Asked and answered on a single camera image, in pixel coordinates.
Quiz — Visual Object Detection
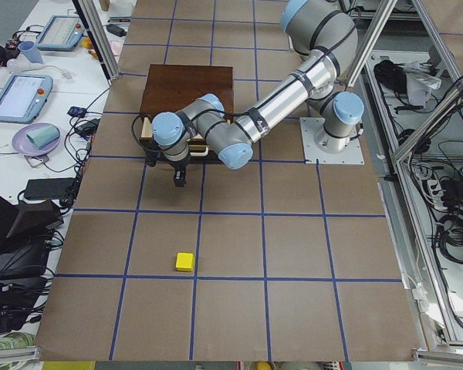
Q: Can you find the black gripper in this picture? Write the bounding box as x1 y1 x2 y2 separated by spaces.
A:
170 159 189 187

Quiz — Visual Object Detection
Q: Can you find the yellow block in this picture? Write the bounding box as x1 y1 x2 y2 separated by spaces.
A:
175 252 195 272

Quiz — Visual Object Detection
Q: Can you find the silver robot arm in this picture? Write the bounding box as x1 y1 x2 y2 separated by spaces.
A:
152 1 358 187

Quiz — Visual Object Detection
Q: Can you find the dark wooden drawer cabinet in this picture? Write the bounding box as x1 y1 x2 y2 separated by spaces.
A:
139 65 233 163

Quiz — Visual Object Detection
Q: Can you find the black power adapter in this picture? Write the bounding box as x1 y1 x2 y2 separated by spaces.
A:
23 177 74 200

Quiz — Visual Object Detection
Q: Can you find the teal cup on plate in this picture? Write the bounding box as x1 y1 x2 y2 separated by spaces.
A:
26 123 60 150

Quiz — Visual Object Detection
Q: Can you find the purple plate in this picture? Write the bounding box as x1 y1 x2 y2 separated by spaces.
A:
12 123 61 156

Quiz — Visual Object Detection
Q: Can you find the lower blue teach pendant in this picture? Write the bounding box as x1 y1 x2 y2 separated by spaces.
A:
0 73 53 124

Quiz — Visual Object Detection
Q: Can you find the blue teach pendant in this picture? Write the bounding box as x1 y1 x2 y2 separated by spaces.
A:
36 15 85 52
0 73 53 124

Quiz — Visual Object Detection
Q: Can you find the upper blue teach pendant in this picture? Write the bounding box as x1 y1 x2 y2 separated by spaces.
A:
36 15 85 52

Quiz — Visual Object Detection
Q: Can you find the light blue cup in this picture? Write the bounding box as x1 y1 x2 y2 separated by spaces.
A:
19 41 43 64

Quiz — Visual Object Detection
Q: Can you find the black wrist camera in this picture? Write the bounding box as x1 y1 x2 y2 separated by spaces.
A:
143 139 161 167

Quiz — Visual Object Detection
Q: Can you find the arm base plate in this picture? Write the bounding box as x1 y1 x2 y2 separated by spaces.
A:
299 117 364 165

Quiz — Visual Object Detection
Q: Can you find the aluminium frame post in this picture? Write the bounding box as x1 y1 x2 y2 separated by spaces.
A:
73 0 120 81

